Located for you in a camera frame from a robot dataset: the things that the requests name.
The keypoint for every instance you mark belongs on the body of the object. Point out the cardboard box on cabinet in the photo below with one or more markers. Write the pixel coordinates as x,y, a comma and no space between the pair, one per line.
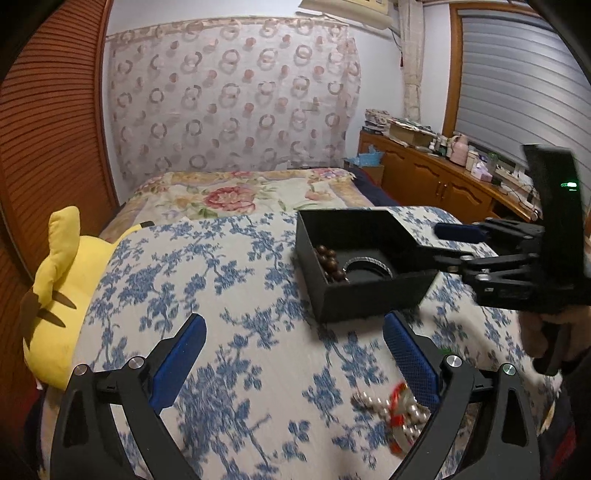
410,134

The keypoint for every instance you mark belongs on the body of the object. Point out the cream air conditioner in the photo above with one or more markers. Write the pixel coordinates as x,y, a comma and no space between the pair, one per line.
372,13

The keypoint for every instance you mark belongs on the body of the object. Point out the brown louvered wardrobe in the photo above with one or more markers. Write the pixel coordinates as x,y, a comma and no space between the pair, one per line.
53,154

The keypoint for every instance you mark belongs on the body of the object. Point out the grey window blind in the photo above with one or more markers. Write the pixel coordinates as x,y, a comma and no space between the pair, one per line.
521,85

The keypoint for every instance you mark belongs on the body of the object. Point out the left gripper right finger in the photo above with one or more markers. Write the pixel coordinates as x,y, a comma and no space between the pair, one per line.
502,443

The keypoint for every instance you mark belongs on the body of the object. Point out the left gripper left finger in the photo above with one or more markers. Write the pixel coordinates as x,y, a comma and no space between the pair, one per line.
86,443

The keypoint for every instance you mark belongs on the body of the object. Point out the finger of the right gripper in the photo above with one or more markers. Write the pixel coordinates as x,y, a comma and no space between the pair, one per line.
447,261
461,232

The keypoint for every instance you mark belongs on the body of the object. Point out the red beaded jewelry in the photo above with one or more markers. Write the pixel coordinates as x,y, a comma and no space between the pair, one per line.
407,420

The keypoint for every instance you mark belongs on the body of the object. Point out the person's right hand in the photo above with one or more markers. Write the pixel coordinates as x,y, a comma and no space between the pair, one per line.
539,330

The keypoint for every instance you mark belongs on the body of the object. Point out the pink thermos jug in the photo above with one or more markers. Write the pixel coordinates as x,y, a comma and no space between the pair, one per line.
459,150

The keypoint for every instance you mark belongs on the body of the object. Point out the floral bed quilt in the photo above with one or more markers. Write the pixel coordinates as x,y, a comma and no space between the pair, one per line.
175,196

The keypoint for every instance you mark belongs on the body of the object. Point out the circle patterned sheer curtain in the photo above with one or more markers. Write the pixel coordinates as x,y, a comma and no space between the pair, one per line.
234,94

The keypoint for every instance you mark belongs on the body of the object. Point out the beige side curtain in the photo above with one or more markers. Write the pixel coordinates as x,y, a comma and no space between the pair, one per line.
412,31

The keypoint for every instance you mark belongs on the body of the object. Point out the wooden sideboard cabinet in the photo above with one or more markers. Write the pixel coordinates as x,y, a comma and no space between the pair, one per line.
413,178

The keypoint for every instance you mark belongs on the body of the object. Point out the blue floral cloth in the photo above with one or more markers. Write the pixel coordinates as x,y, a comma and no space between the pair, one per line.
269,396

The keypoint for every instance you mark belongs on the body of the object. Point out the yellow plush toy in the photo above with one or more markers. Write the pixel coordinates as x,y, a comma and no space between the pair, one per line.
52,311

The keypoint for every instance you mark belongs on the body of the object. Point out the pink tissue box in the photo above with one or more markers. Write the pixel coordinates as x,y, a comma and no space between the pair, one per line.
481,173

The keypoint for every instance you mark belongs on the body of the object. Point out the blue gift bag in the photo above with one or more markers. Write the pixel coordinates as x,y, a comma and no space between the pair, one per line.
371,158

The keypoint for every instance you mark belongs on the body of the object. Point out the silver bangle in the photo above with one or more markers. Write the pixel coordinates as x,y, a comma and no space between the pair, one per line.
368,264

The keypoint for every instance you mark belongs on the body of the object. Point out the black jewelry box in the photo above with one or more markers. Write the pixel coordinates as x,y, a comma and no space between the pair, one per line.
326,239

